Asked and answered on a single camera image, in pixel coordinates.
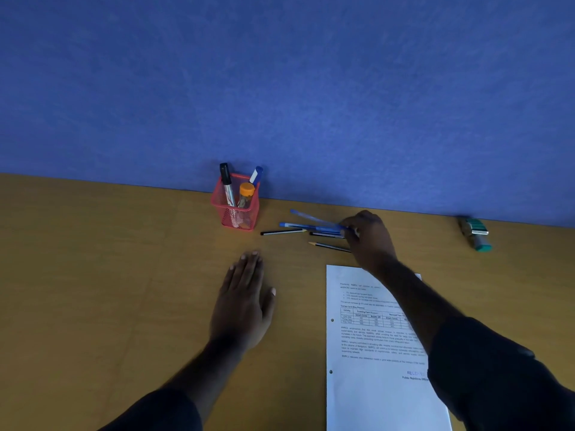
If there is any person's left hand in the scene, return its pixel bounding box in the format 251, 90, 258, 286
209, 251, 277, 353

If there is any person's right hand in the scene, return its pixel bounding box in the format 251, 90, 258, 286
340, 210, 399, 275

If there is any clear blue ballpoint pen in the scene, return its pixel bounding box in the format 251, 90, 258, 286
290, 209, 344, 228

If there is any blue capped ballpoint pen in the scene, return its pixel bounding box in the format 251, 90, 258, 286
279, 222, 347, 234

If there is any person's right forearm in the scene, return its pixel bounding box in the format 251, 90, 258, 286
372, 257, 575, 431

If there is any person's left forearm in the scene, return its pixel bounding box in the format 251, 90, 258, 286
98, 337, 249, 431

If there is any red mesh pen holder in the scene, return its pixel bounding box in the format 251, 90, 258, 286
210, 173, 261, 231

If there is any orange capped clear tube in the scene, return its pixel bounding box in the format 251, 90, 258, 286
237, 182, 256, 229

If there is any black capped white marker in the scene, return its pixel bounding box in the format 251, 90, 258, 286
219, 163, 237, 227

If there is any white printed paper sheet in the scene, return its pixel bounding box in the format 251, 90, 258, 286
326, 264, 453, 431

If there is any green stapler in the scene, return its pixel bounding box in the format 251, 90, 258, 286
457, 215, 493, 253

